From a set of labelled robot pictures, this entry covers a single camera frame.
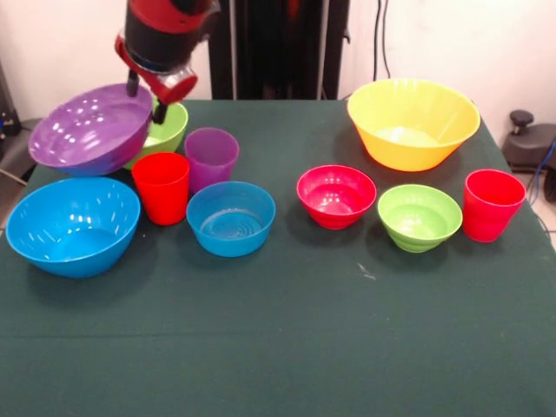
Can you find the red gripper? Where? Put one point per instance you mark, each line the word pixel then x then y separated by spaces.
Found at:
pixel 174 89

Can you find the purple bowl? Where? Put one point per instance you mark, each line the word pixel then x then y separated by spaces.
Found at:
pixel 87 134

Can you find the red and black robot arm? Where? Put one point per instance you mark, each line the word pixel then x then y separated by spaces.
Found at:
pixel 165 39

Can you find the large green bowl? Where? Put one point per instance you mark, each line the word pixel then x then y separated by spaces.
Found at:
pixel 170 130

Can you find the purple cup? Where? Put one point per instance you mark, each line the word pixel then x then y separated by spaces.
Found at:
pixel 213 165

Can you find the red cup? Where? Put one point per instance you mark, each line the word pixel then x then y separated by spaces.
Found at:
pixel 160 195
pixel 491 217

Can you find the grey stand base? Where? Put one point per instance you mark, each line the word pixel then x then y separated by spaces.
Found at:
pixel 532 147
pixel 21 139

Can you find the black equipment box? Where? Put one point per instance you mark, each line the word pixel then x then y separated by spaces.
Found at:
pixel 6 108

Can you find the large blue bowl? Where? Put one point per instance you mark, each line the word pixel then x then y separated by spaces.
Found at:
pixel 74 234

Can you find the small blue bowl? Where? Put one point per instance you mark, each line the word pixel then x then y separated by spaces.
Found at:
pixel 230 234

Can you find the small pink bowl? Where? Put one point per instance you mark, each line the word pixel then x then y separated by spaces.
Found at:
pixel 336 204

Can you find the dark green tablecloth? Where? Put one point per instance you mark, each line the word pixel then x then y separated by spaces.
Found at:
pixel 278 326

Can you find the large yellow bowl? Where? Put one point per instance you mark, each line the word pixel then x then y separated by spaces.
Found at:
pixel 408 143

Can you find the small green bowl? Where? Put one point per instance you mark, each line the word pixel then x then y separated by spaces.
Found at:
pixel 417 221

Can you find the black knob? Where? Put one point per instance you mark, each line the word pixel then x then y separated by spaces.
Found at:
pixel 521 118

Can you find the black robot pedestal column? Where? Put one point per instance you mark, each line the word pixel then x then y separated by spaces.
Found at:
pixel 269 52

